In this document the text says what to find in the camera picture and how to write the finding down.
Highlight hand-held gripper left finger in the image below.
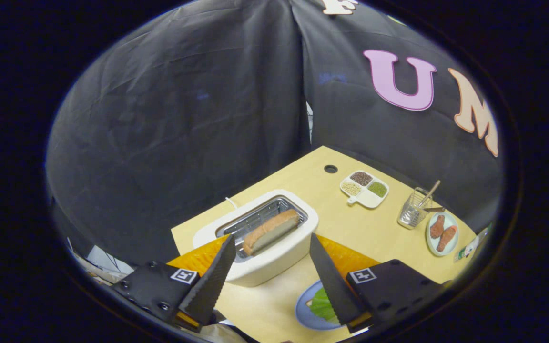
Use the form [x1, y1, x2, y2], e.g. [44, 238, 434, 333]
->
[111, 234, 237, 333]

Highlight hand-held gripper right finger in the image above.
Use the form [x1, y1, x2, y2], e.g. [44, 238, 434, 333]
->
[309, 233, 447, 333]

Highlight green lettuce leaf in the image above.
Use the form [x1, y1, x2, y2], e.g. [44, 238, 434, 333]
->
[310, 286, 339, 323]

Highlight toasted bread slice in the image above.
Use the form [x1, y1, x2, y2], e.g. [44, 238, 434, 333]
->
[243, 209, 301, 256]

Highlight blue plate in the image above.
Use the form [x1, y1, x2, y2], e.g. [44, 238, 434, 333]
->
[295, 280, 346, 331]

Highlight white toaster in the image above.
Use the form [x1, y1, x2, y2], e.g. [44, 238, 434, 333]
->
[193, 189, 319, 287]

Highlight white divided spice dish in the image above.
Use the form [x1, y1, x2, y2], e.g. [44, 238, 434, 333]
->
[340, 170, 390, 209]

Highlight white and black clutter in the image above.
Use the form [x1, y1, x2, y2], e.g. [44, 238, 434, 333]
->
[67, 238, 132, 284]

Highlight brown meat patty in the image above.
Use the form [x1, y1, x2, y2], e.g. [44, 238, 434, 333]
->
[437, 225, 458, 252]
[430, 215, 446, 239]

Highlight pale green plate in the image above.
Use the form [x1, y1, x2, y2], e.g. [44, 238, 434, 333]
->
[426, 211, 459, 257]

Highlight clear water bottle green label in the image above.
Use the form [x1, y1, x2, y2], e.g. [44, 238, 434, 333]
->
[454, 226, 489, 262]

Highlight black backdrop cloth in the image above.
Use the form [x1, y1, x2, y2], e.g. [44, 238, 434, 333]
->
[46, 0, 504, 267]

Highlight metal wire utensil holder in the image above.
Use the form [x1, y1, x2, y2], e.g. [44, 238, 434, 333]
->
[397, 187, 433, 230]

